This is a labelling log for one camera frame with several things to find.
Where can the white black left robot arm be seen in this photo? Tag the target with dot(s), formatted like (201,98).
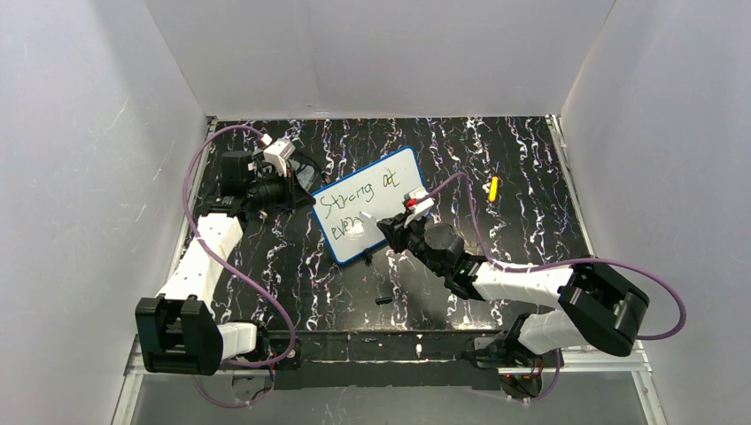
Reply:
(177,332)

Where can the blue framed whiteboard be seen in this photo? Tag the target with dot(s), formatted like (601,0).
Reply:
(379,188)

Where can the clear plastic parts box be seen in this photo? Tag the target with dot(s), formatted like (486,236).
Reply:
(308,172)

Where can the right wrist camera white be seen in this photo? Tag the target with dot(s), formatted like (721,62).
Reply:
(418,204)

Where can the aluminium frame rail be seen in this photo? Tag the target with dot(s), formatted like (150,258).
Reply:
(413,377)

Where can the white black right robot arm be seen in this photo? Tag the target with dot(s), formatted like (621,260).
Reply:
(590,303)

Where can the yellow handled screwdriver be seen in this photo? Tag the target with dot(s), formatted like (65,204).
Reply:
(493,189)

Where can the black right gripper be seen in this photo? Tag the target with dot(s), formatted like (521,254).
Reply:
(400,232)

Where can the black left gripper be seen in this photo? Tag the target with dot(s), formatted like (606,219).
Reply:
(294,185)

